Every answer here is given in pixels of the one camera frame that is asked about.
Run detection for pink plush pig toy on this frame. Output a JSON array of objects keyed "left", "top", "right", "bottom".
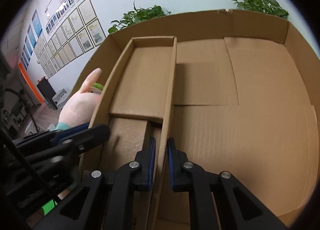
[{"left": 54, "top": 68, "right": 104, "bottom": 130}]

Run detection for narrow cardboard insert tray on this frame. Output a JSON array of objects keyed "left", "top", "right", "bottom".
[{"left": 81, "top": 37, "right": 177, "bottom": 229}]

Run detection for large cardboard tray box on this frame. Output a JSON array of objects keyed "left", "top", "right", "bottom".
[{"left": 74, "top": 10, "right": 319, "bottom": 229}]

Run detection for left potted green plant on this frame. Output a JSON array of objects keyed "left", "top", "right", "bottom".
[{"left": 108, "top": 2, "right": 171, "bottom": 34}]

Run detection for potted green plant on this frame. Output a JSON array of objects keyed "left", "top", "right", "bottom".
[
  {"left": 230, "top": 0, "right": 289, "bottom": 19},
  {"left": 108, "top": 2, "right": 171, "bottom": 34}
]

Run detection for right potted green plant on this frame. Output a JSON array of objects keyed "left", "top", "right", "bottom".
[{"left": 230, "top": 0, "right": 289, "bottom": 19}]

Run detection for framed certificates on wall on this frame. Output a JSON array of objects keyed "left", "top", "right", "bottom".
[{"left": 20, "top": 0, "right": 106, "bottom": 78}]

